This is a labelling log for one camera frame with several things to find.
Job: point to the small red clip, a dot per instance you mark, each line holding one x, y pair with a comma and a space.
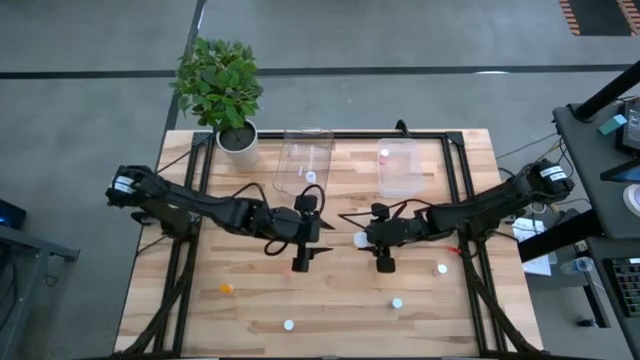
452, 248

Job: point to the white papers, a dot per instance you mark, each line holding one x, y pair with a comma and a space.
530, 232

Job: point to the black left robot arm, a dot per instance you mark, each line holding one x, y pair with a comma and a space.
200, 205

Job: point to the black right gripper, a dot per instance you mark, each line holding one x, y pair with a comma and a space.
395, 232

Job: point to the tablet with blue screen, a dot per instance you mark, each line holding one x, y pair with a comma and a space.
625, 172

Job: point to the small orange pill bottle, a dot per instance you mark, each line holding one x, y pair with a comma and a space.
226, 288

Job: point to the clear plastic bin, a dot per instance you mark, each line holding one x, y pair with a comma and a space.
295, 150

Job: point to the black pole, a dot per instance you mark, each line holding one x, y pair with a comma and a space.
607, 92

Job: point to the small teal box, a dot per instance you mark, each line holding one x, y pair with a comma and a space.
612, 124

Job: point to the large orange pill bottle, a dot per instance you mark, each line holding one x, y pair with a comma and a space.
360, 239

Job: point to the black hazard-striped floor mat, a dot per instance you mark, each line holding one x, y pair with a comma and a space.
595, 17

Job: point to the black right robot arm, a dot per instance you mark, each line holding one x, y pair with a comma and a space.
500, 200

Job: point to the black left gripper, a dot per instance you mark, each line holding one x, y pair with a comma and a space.
300, 227

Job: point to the white tape roll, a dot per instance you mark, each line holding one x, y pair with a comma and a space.
634, 200

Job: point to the green pill bottle white cap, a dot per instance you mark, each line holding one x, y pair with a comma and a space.
310, 176

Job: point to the grey desk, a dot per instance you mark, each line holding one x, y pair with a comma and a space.
25, 260
590, 190

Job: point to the black keyboard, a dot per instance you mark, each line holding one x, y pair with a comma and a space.
625, 285

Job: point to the frosted plastic bin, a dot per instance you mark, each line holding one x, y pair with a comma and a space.
405, 175

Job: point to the black device blue light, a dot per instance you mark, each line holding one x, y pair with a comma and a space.
10, 215

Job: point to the white cap bottom right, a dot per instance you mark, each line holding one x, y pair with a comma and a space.
396, 303

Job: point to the black desk beam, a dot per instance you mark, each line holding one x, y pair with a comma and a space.
560, 235

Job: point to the clear water bottle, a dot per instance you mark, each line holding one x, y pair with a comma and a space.
575, 265

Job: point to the green plant in white pot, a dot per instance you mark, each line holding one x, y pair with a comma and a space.
220, 85

